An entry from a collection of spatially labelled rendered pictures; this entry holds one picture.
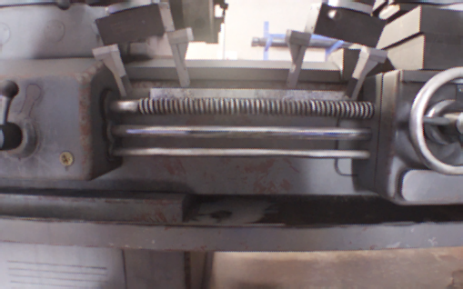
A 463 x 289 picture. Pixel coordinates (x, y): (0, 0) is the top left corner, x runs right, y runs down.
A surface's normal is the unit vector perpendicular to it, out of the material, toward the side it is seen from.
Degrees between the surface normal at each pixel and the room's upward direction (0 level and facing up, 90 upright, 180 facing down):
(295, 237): 90
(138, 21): 113
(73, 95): 90
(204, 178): 90
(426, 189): 90
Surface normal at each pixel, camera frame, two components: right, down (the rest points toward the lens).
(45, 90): 0.00, 0.11
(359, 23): 0.07, 0.51
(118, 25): -0.14, 0.50
